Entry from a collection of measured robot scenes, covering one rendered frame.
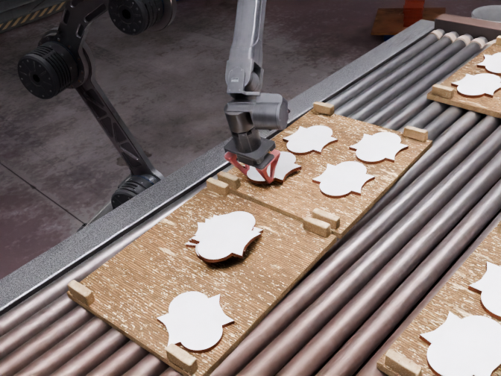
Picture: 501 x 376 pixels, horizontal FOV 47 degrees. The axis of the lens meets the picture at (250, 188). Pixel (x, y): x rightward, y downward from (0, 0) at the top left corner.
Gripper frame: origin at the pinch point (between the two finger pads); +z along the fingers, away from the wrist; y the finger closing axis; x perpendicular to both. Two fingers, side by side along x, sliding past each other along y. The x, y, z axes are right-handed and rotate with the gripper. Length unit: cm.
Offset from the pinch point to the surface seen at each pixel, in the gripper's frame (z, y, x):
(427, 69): 18, 4, 74
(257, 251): -1.0, 14.8, -18.7
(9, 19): 107, -455, 153
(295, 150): 3.6, -0.1, 13.9
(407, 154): 7.3, 22.9, 26.6
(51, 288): -5, -14, -48
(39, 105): 105, -284, 71
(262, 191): 1.7, 2.7, -2.7
